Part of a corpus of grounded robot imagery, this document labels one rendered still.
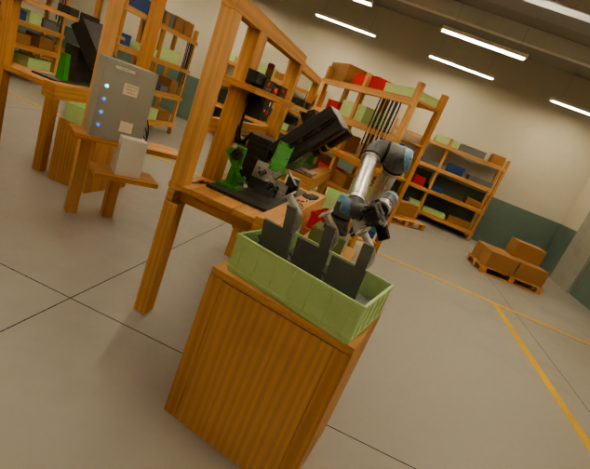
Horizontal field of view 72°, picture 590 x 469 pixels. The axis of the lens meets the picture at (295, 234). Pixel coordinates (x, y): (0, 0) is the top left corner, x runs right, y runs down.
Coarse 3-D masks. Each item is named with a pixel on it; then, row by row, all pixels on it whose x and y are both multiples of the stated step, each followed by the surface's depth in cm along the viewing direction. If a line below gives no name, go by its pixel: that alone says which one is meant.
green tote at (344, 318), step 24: (240, 240) 170; (312, 240) 200; (240, 264) 171; (264, 264) 166; (288, 264) 160; (264, 288) 166; (288, 288) 161; (312, 288) 157; (360, 288) 190; (384, 288) 184; (312, 312) 157; (336, 312) 153; (360, 312) 148; (336, 336) 154
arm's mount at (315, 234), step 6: (318, 222) 245; (324, 222) 250; (312, 228) 232; (318, 228) 233; (324, 228) 237; (312, 234) 233; (318, 234) 232; (348, 234) 244; (318, 240) 233; (342, 240) 229; (348, 240) 245; (336, 246) 230; (342, 246) 229; (336, 252) 231
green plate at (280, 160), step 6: (282, 144) 282; (288, 144) 281; (276, 150) 282; (282, 150) 282; (288, 150) 281; (276, 156) 282; (282, 156) 281; (288, 156) 281; (270, 162) 283; (276, 162) 282; (282, 162) 281; (270, 168) 282; (276, 168) 282; (282, 168) 281
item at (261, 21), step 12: (228, 0) 207; (240, 0) 207; (240, 12) 212; (252, 12) 225; (252, 24) 233; (264, 24) 245; (276, 36) 269; (276, 48) 300; (288, 48) 299; (300, 60) 334
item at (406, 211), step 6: (402, 204) 937; (408, 204) 944; (396, 210) 939; (402, 210) 946; (408, 210) 953; (414, 210) 961; (396, 216) 912; (402, 216) 944; (408, 216) 960; (396, 222) 905; (402, 222) 914; (408, 222) 911; (414, 222) 920; (420, 222) 953; (414, 228) 927; (420, 228) 939
